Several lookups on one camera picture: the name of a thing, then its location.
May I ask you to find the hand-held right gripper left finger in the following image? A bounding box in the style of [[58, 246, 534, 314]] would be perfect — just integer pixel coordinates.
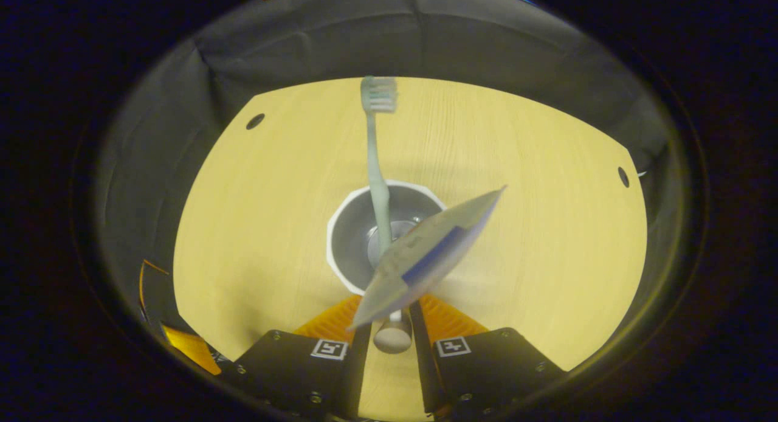
[[227, 294, 373, 421]]

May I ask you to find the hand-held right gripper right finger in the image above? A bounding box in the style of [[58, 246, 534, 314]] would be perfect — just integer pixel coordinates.
[[408, 292, 567, 421]]

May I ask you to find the white toothpaste tube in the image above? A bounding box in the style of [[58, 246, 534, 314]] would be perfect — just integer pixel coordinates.
[[347, 185, 508, 331]]

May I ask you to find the white cup with wooden handle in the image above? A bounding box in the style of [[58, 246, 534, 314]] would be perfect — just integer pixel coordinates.
[[326, 179, 448, 355]]

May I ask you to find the pale green toothbrush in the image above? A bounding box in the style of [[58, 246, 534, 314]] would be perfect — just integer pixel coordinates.
[[359, 75, 399, 260]]

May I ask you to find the black backdrop cloth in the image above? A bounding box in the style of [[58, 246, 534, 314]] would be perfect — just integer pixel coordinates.
[[96, 0, 676, 325]]

